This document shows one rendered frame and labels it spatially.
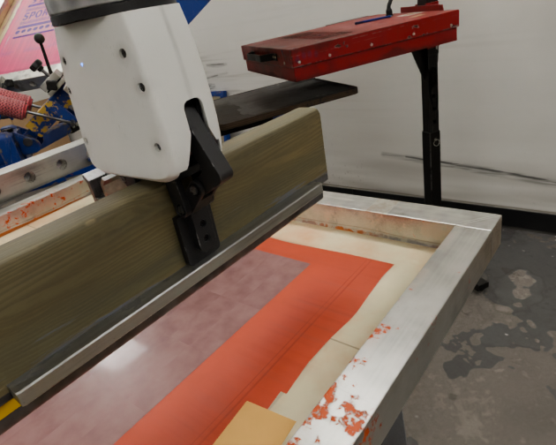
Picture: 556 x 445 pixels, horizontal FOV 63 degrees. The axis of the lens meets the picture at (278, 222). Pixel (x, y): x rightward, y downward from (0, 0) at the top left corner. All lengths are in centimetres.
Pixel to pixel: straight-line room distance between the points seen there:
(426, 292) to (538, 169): 200
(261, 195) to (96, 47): 18
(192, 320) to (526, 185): 210
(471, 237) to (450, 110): 192
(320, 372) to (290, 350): 4
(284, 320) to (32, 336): 25
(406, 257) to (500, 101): 184
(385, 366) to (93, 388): 27
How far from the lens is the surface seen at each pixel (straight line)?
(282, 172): 41
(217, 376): 43
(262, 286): 52
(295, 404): 39
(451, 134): 244
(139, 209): 31
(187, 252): 33
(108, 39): 28
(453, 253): 47
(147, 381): 45
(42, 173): 102
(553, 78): 227
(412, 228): 55
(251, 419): 39
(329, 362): 41
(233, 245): 35
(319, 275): 52
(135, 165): 30
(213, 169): 28
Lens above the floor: 124
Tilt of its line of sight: 26 degrees down
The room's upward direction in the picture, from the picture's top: 11 degrees counter-clockwise
